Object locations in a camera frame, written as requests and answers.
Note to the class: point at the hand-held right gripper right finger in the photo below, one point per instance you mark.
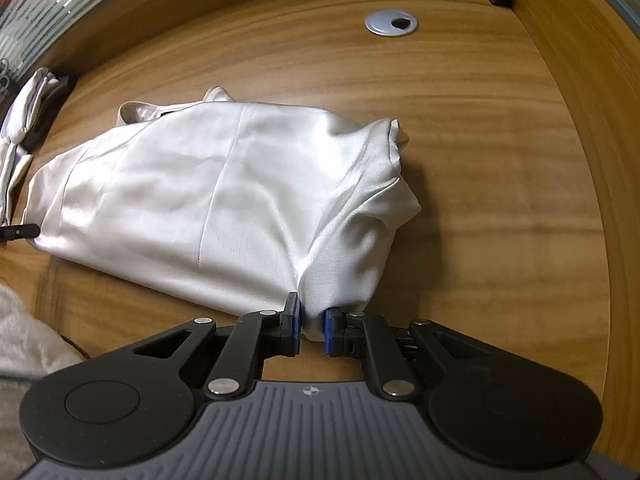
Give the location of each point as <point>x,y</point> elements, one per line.
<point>330,332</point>

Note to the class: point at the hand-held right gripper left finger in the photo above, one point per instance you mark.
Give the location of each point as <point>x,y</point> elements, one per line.
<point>297,325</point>

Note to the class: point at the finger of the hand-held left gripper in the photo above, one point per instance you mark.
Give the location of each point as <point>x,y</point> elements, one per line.
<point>20,231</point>

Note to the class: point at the cream satin shirt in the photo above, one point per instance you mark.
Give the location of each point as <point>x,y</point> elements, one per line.
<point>200,200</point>

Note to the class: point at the small white folded garment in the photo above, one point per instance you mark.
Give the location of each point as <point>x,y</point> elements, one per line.
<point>12,175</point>

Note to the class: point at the white fuzzy cloth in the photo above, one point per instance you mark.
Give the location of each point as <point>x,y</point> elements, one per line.
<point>25,330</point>

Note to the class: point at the large white folded garment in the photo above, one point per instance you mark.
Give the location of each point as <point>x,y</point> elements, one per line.
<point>32,102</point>

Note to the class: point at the frosted striped glass partition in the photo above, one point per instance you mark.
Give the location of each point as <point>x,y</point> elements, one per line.
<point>50,0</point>

